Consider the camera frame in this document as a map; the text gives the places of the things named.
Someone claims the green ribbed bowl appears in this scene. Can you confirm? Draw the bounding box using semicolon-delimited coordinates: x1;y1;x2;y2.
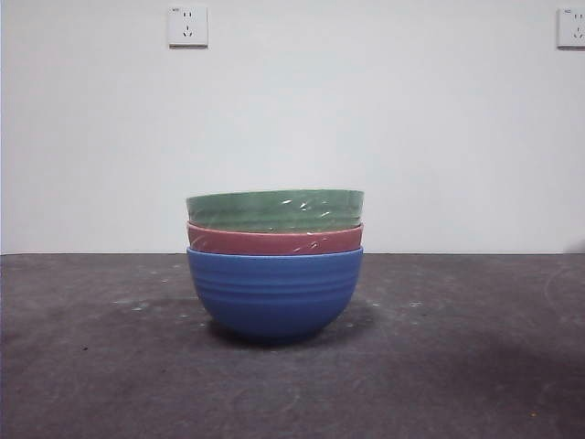
186;191;367;231

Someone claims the red ribbed bowl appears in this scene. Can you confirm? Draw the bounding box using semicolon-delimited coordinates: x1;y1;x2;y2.
186;221;365;254

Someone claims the blue ribbed bowl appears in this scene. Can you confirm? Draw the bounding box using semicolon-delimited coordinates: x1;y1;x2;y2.
186;246;366;347

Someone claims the white wall socket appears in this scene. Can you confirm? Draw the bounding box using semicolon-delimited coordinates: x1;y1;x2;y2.
556;7;585;51
167;5;209;49

